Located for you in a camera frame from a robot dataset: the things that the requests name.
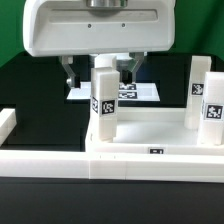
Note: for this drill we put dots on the tag marker base plate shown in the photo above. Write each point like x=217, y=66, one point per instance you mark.
x=130, y=92

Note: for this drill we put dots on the white desk top tray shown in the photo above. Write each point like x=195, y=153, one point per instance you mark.
x=152, y=131

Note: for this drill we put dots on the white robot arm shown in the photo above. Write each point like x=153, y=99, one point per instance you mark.
x=81, y=27

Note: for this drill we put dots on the white U-shaped fence frame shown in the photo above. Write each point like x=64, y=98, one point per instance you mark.
x=100, y=165

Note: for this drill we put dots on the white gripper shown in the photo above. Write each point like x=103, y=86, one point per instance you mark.
x=81, y=27

